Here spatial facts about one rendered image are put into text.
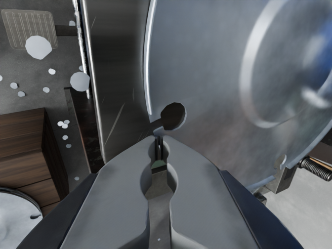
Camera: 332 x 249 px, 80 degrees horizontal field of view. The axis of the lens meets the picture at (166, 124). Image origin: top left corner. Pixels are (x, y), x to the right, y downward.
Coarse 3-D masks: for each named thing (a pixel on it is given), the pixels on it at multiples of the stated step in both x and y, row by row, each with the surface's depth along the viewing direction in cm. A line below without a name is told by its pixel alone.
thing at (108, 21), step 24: (96, 0) 10; (120, 0) 10; (144, 0) 10; (96, 24) 10; (120, 24) 10; (144, 24) 11; (96, 48) 10; (120, 48) 11; (96, 72) 11; (120, 72) 11; (96, 96) 11; (120, 96) 12; (144, 96) 13; (96, 120) 13; (120, 120) 13; (144, 120) 14; (168, 120) 14; (120, 144) 13
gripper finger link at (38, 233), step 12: (84, 180) 9; (72, 192) 8; (84, 192) 8; (60, 204) 8; (72, 204) 8; (48, 216) 7; (60, 216) 7; (72, 216) 7; (36, 228) 7; (48, 228) 7; (60, 228) 7; (24, 240) 6; (36, 240) 6; (48, 240) 6; (60, 240) 6
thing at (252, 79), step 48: (192, 0) 11; (240, 0) 13; (288, 0) 14; (144, 48) 11; (192, 48) 13; (240, 48) 14; (288, 48) 16; (192, 96) 14; (240, 96) 16; (288, 96) 19; (192, 144) 16; (240, 144) 19; (288, 144) 24
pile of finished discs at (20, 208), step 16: (0, 192) 51; (16, 192) 54; (0, 208) 53; (16, 208) 55; (32, 208) 57; (0, 224) 54; (16, 224) 57; (32, 224) 59; (0, 240) 56; (16, 240) 59
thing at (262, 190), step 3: (261, 186) 24; (255, 189) 24; (258, 189) 24; (261, 189) 24; (264, 189) 25; (267, 189) 25; (252, 192) 24; (255, 192) 24; (258, 192) 24; (261, 192) 25; (264, 192) 25; (267, 192) 25; (255, 195) 24; (258, 195) 25; (261, 195) 25
